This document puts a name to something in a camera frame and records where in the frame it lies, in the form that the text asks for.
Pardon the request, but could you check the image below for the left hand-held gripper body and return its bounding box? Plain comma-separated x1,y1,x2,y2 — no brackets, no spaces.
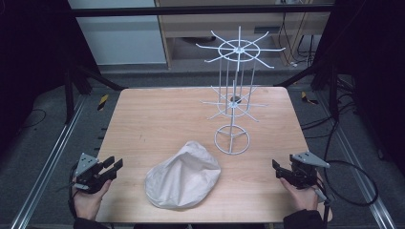
74,152,113,195

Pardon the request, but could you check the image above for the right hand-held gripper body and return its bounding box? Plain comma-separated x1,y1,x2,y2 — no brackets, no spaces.
288,151,331,191

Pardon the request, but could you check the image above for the white cloth hat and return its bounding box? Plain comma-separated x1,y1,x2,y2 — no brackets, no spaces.
143,140,223,210

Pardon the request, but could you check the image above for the white wire display rack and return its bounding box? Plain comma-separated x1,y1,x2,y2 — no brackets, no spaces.
195,25,287,156

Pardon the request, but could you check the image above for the person's right hand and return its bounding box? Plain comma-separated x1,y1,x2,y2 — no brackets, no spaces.
279,173,334,222

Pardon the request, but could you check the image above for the person's left hand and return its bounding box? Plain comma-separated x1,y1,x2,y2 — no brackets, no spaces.
72,179,114,221

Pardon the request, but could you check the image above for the yellow black tape strip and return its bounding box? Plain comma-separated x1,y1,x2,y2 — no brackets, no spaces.
96,94,110,112
300,91,320,106

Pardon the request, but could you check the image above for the black metal stand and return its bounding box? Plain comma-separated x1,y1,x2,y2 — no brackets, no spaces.
274,59,340,120
63,64,129,125

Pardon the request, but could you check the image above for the black curtain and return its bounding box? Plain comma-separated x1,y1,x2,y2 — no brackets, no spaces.
312,0,405,177
0,0,100,152

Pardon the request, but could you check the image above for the white cabinet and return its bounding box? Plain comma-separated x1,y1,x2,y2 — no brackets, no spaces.
68,0,167,67

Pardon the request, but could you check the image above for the aluminium floor rail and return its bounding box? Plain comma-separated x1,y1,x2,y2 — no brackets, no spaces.
9,94,87,229
314,91,397,229

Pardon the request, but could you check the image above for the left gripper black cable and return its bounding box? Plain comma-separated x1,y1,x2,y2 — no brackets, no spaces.
56,162,79,219

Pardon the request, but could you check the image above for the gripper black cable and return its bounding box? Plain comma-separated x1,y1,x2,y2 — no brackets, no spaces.
56,162,79,219
314,159,380,229

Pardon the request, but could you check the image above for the bundle of black floor cables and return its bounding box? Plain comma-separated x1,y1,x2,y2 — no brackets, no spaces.
300,75,361,140

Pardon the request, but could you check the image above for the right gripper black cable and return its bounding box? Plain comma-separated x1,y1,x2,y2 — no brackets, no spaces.
314,159,380,229

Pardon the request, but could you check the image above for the thin black floor cable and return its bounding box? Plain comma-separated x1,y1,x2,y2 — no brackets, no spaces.
18,108,48,130

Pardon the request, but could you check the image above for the black horizontal frame bar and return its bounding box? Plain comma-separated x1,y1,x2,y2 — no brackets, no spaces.
68,4,334,18

